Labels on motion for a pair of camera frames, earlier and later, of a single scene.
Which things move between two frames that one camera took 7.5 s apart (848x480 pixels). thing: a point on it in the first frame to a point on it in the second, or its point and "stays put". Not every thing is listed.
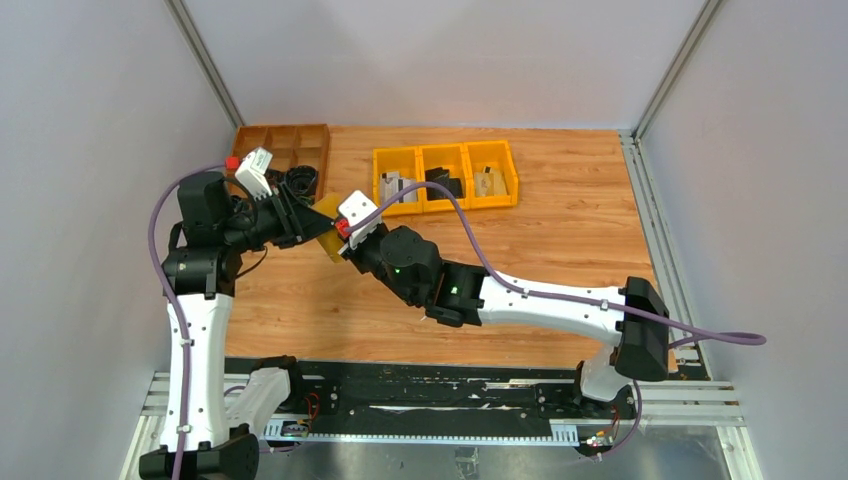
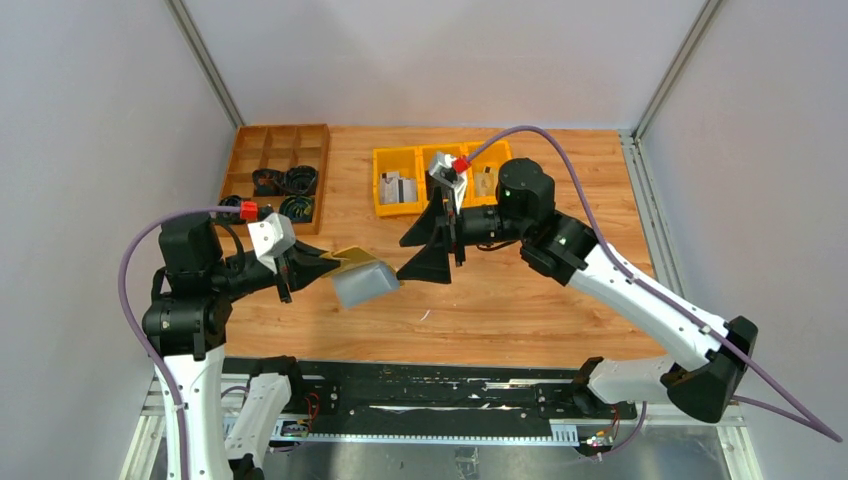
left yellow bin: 396,168 stays put
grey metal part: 328,204 to 361,276
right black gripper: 356,253 to 440,229
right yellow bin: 492,174 stays put
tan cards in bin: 490,182 stays put
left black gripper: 296,222 to 300,266
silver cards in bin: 391,183 stays put
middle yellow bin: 453,157 stays put
